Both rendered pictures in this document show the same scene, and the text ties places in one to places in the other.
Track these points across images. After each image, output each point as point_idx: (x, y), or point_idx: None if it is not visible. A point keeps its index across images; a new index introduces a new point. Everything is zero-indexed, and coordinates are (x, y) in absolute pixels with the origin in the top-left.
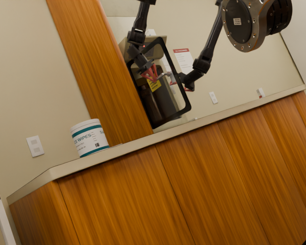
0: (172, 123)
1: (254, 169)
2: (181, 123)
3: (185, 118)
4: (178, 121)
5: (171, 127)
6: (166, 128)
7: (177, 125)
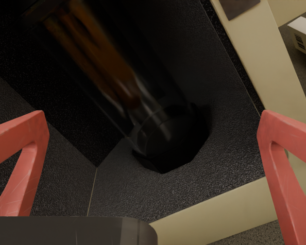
0: (200, 213)
1: None
2: (270, 200)
3: None
4: (245, 195)
5: (196, 230)
6: (164, 238)
7: (234, 213)
